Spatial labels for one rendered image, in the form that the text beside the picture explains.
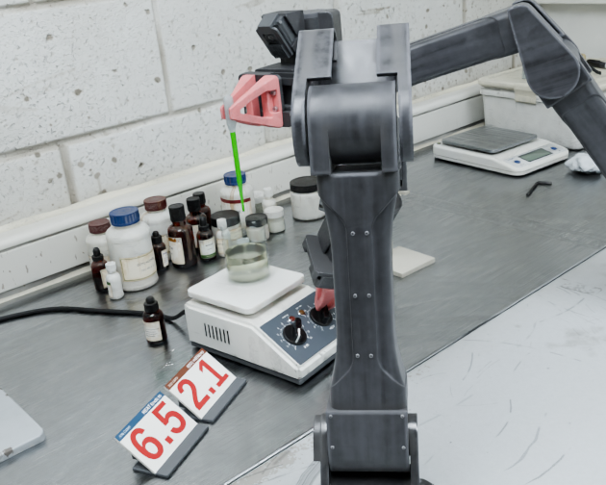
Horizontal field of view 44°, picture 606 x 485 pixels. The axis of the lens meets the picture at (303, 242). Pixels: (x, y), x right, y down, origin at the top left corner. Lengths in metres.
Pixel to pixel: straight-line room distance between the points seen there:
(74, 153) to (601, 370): 0.91
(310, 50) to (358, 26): 1.14
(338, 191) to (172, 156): 0.92
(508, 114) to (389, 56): 1.35
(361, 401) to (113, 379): 0.48
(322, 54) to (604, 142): 0.51
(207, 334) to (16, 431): 0.26
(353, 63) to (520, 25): 0.37
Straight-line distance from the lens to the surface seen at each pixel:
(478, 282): 1.19
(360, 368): 0.61
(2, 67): 1.32
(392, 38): 0.62
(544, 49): 0.99
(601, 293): 1.18
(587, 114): 1.02
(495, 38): 1.01
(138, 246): 1.24
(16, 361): 1.14
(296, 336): 0.94
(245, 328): 0.97
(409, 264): 1.24
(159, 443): 0.87
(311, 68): 0.60
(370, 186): 0.57
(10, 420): 0.99
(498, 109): 1.95
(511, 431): 0.87
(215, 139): 1.52
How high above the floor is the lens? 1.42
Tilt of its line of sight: 22 degrees down
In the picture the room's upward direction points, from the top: 5 degrees counter-clockwise
